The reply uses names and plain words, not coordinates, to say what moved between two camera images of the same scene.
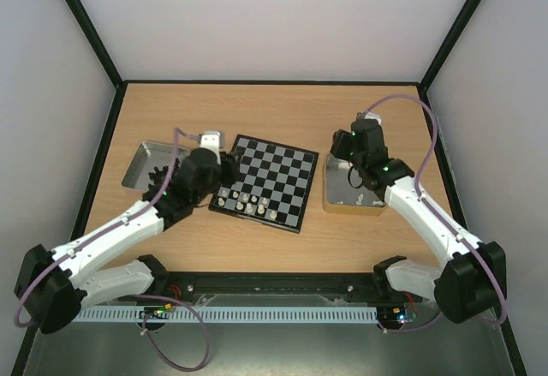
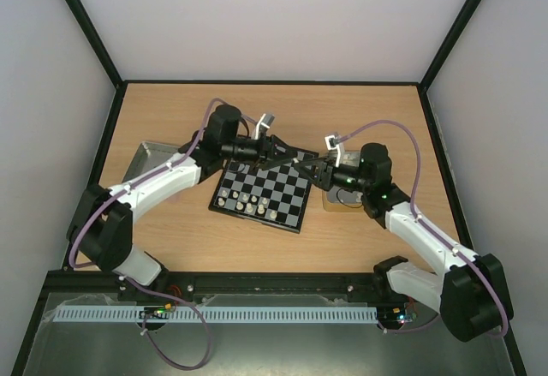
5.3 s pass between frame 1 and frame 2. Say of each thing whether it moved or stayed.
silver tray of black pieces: stayed
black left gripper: moved
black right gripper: moved
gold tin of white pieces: stayed
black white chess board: stayed
